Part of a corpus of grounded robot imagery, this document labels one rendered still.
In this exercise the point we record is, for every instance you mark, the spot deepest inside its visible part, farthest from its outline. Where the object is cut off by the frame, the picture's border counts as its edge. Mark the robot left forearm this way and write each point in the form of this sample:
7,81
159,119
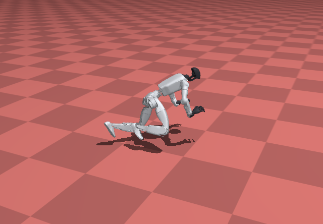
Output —
173,99

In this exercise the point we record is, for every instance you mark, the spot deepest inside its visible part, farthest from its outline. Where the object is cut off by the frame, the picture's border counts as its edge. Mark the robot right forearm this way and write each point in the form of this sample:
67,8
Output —
187,108

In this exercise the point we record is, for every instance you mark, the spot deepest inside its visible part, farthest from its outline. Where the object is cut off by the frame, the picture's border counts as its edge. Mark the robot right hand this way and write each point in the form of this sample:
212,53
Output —
197,110

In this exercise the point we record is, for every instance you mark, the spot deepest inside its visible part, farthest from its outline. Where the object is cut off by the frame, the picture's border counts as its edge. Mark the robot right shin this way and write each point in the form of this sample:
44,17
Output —
151,129

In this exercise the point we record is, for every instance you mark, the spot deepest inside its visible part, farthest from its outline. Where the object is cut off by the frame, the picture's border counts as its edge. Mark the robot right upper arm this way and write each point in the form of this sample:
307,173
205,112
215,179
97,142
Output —
184,85

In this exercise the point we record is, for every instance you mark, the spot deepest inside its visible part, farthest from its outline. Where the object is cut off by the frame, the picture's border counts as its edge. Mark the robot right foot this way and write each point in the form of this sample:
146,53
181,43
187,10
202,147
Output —
136,131

